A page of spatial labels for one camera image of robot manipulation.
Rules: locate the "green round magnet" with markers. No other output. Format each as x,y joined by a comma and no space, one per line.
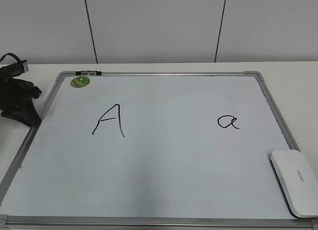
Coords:
80,82

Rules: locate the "white board with grey frame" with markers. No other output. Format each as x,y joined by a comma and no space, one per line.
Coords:
152,151

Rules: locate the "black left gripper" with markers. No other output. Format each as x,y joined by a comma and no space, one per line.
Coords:
17,95

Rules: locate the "white whiteboard eraser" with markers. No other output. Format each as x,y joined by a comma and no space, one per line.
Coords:
298,181

